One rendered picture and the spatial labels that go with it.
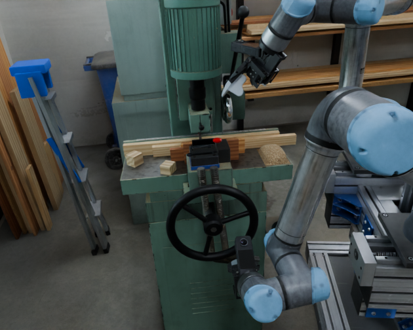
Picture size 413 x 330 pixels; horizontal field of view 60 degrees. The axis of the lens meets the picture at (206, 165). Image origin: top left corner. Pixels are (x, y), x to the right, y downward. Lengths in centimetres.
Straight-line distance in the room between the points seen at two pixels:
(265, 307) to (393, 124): 44
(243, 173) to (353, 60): 58
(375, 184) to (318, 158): 78
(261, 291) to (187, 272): 71
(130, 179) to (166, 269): 43
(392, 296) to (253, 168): 56
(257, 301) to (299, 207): 23
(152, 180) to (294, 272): 59
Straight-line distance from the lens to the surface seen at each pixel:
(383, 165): 67
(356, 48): 145
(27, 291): 232
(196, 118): 126
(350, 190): 156
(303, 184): 84
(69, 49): 359
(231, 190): 105
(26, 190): 257
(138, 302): 203
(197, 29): 115
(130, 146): 137
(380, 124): 64
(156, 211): 130
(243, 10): 112
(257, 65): 105
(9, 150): 246
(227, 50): 144
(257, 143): 138
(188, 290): 156
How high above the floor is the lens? 150
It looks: 28 degrees down
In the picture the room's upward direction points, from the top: 3 degrees counter-clockwise
